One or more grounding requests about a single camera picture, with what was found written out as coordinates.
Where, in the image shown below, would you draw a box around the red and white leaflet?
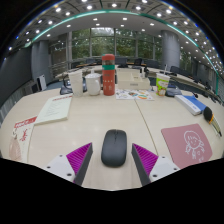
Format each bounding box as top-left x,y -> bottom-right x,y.
8,115 -> 38,163

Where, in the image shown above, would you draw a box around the colourful printed leaflet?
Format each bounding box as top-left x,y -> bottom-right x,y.
115,88 -> 155,102

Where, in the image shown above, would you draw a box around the pink mouse pad with drawing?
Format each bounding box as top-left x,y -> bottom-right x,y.
160,123 -> 214,170

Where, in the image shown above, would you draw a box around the ceiling lights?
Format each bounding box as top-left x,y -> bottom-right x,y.
6,0 -> 224,68

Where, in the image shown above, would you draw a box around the green-printed paper cup with straw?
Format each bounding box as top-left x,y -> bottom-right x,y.
155,64 -> 171,98

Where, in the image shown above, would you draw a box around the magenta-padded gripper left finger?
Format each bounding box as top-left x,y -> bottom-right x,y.
44,142 -> 94,187

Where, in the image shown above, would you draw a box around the red bottle with green band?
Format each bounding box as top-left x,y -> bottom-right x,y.
101,53 -> 116,97

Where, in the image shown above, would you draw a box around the white floor appliance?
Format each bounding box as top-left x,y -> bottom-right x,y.
36,74 -> 48,92

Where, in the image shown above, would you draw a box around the black computer mouse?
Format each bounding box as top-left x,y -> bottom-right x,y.
100,129 -> 128,168

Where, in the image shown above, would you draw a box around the white lidded mug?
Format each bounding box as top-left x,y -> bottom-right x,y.
84,72 -> 102,97

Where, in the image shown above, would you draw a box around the dark office chairs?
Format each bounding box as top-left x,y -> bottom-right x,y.
69,57 -> 221,101

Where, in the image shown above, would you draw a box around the beige cardboard box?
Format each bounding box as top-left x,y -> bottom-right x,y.
115,68 -> 152,91

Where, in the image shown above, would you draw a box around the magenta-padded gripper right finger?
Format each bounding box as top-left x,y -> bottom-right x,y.
131,143 -> 181,187

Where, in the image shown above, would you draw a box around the blue and white book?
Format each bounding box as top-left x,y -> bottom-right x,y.
174,94 -> 208,117

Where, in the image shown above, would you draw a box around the black handheld microphone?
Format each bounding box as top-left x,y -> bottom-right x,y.
202,106 -> 223,138

